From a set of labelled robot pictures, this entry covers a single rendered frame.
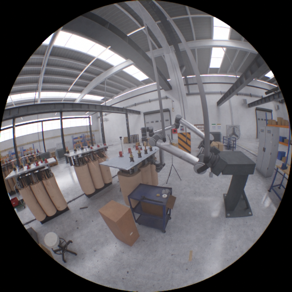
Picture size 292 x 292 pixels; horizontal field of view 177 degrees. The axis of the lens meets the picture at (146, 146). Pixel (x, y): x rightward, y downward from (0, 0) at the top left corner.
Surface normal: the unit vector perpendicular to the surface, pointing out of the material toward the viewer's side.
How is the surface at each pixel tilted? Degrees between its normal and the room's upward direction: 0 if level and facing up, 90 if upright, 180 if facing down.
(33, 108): 90
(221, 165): 90
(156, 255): 0
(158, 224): 0
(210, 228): 0
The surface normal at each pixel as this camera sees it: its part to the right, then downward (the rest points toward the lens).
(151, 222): -0.11, -0.98
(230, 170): -0.54, 0.20
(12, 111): 0.88, 0.00
